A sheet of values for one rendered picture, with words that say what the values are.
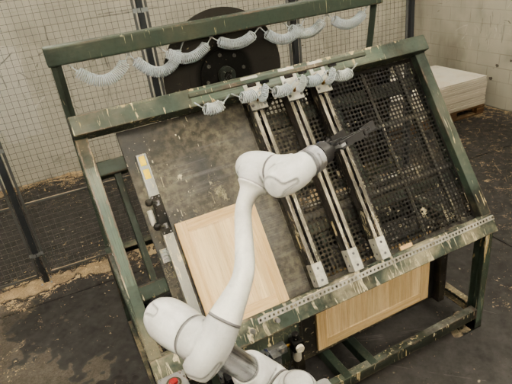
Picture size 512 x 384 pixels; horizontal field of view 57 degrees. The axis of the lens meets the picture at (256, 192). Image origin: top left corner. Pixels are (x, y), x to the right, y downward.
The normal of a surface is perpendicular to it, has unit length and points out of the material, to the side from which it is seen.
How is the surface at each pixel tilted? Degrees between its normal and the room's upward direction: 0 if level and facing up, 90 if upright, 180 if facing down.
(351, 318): 90
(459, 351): 0
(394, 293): 90
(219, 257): 56
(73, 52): 90
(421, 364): 0
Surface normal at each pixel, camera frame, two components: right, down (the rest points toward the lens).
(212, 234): 0.30, -0.20
